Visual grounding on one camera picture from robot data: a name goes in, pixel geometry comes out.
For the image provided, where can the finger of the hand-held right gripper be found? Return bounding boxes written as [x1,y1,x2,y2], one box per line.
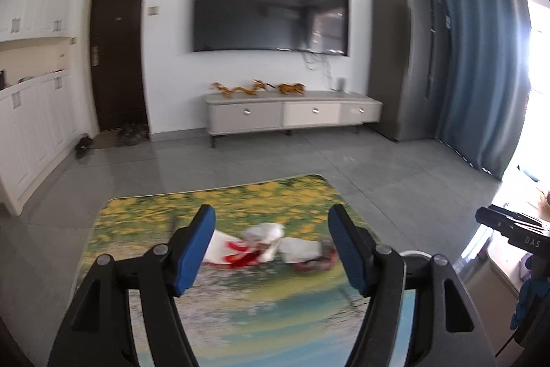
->
[510,253,550,350]

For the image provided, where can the black shoes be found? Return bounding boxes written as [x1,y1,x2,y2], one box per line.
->
[74,135,93,159]

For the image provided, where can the black television cables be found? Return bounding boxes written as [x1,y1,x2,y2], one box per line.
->
[301,51,340,90]

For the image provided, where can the brown shoes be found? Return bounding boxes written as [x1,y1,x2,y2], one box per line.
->
[116,123,149,146]

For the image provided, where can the blue curtain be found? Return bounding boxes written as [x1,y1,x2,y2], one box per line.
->
[408,0,534,181]

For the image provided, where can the grey doormat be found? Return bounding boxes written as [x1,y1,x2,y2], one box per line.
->
[90,130,125,149]

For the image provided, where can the white and red cloth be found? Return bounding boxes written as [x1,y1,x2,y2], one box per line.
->
[202,227,263,269]

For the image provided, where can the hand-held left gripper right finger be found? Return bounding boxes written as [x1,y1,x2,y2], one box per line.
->
[328,204,491,367]

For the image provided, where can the white paper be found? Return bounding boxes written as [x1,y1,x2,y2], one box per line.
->
[279,237,333,265]
[243,222,286,262]

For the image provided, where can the beige television stand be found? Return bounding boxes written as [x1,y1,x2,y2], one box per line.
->
[203,89,384,148]

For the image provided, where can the grey refrigerator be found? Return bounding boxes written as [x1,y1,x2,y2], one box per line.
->
[367,0,435,143]

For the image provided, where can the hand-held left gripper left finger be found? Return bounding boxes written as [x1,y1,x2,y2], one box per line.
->
[47,204,216,367]

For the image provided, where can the red clear wrapper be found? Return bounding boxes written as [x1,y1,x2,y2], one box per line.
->
[294,249,340,273]

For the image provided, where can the black wall television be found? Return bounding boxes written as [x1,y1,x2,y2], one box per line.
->
[192,0,351,57]

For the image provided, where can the white wall cabinet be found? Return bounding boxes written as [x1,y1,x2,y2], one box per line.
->
[0,0,93,217]

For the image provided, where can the dark brown door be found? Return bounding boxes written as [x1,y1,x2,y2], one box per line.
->
[90,0,150,133]

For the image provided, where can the golden tiger figurine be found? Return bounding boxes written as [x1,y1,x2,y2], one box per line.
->
[277,82,307,96]

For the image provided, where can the golden dragon figurine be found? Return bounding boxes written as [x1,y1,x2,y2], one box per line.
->
[210,79,276,98]

